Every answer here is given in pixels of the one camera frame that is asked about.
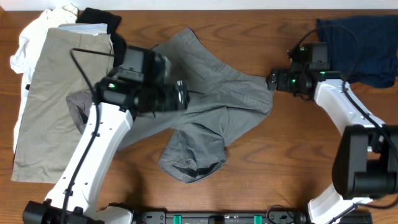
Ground grey shorts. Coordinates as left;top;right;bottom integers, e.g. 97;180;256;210
65;27;274;184

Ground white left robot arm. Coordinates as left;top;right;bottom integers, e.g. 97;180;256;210
22;56;189;224

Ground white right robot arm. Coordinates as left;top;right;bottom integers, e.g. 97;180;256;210
267;69;397;223

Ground navy blue garment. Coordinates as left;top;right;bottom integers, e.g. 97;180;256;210
317;15;397;88

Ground light blue folded garment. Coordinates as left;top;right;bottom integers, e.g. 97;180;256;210
58;23;108;35

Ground khaki shorts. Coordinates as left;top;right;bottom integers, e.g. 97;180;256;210
11;29;113;183

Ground black garment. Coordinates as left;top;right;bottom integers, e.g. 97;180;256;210
76;7;127;67

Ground white shirt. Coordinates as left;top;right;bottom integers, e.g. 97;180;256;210
10;4;78;151

